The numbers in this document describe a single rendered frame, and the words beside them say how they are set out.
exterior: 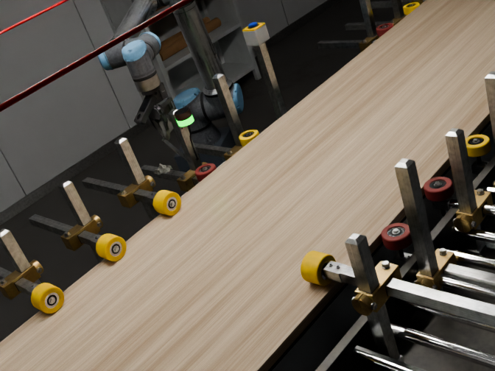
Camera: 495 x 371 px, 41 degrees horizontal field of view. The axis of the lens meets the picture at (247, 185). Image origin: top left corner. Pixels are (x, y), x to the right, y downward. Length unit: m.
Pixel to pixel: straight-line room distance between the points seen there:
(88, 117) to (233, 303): 3.70
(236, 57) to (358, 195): 3.96
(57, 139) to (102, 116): 0.41
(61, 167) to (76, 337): 3.41
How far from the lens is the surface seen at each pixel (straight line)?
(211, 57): 3.16
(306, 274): 1.68
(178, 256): 2.03
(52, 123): 5.17
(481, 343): 1.75
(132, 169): 2.35
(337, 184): 2.09
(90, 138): 5.33
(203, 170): 2.44
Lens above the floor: 1.96
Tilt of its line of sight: 28 degrees down
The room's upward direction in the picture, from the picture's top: 20 degrees counter-clockwise
